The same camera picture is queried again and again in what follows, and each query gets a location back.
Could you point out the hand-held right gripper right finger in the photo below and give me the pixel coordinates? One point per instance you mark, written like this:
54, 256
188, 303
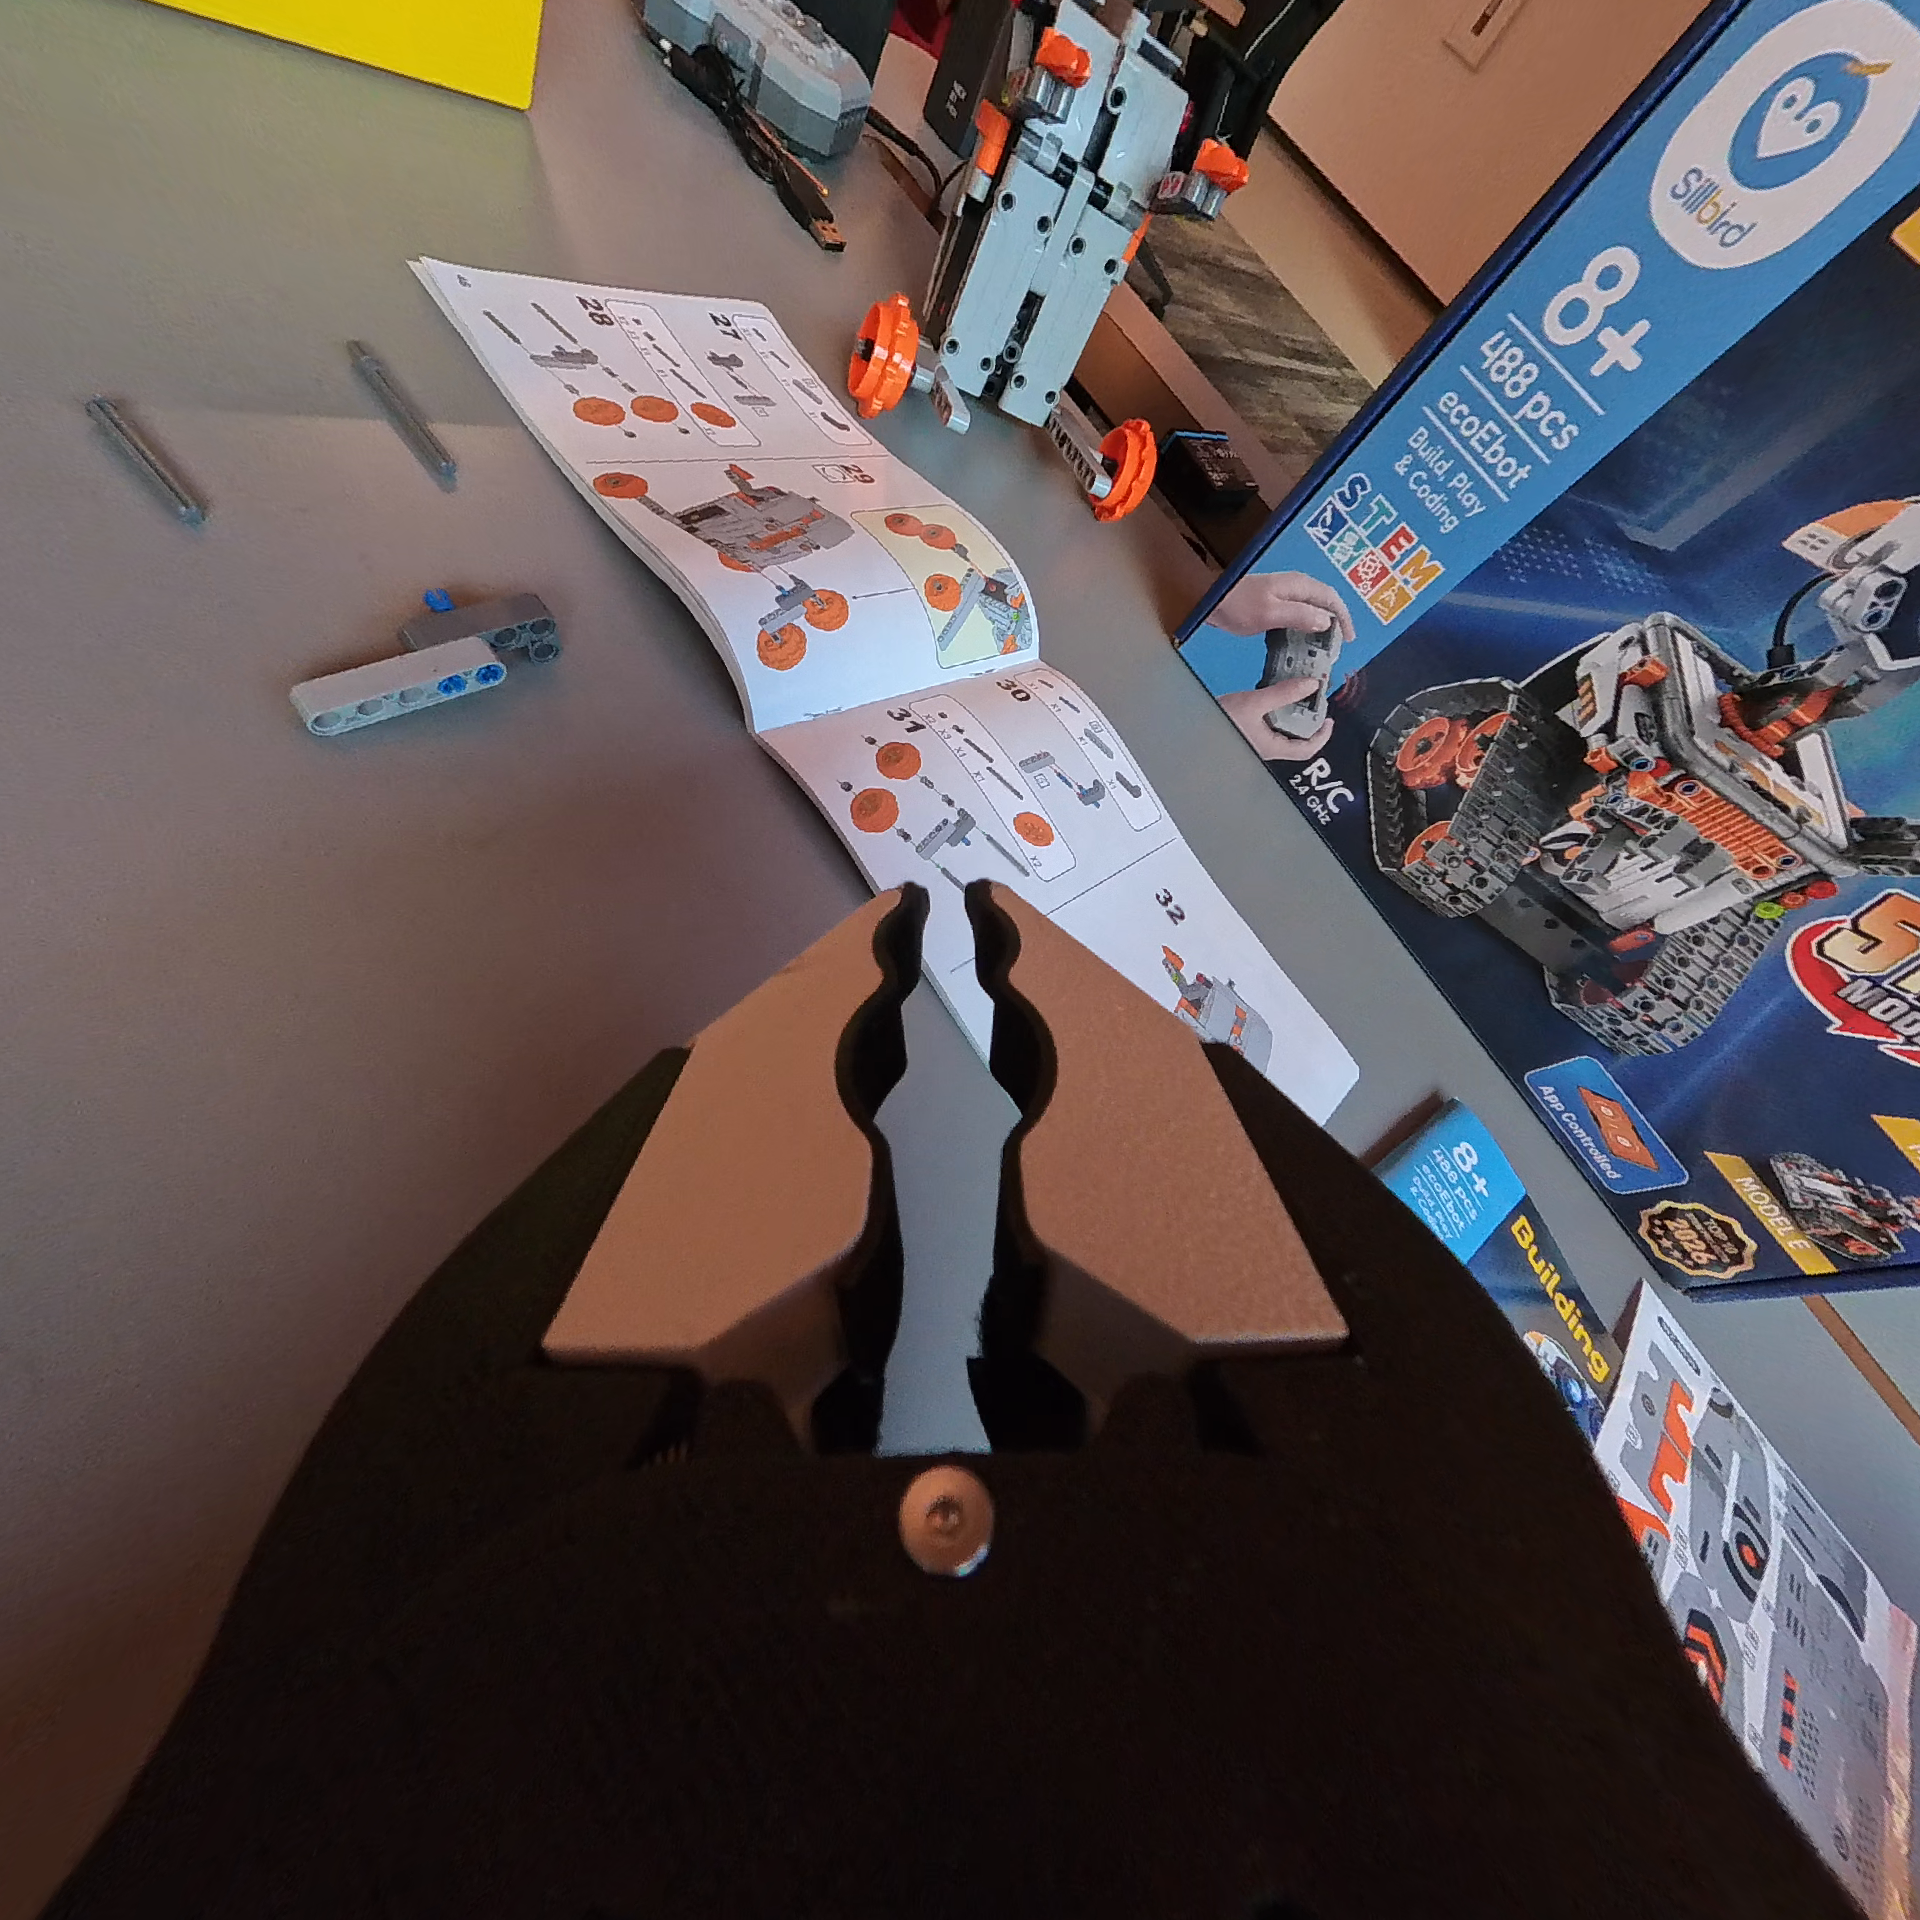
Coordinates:
1171, 1200

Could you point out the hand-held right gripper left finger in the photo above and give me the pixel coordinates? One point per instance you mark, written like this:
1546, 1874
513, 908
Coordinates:
706, 1200

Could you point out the grey beam with blue pin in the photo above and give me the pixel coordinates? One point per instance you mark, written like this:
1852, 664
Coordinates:
420, 666

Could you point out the thin dark axle piece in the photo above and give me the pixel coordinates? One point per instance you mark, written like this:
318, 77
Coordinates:
402, 414
148, 460

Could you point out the yellow plastic bin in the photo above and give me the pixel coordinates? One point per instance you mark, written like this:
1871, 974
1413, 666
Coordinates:
377, 36

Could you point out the grey desk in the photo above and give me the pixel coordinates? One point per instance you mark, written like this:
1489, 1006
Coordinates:
300, 990

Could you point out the small colourful booklet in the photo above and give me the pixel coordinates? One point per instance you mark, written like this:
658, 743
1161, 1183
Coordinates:
1501, 1260

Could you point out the open white instruction booklet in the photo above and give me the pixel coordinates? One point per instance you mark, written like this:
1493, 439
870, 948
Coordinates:
870, 631

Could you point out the blue toy robot box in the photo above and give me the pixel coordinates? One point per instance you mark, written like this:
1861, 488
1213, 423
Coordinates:
1620, 691

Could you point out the white orange booklet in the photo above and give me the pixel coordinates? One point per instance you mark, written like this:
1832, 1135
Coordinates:
1771, 1591

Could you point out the small black module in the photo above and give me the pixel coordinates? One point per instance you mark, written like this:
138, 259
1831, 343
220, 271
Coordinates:
1206, 466

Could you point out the grey orange robot model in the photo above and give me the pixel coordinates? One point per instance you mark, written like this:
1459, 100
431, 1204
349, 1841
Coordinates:
1036, 241

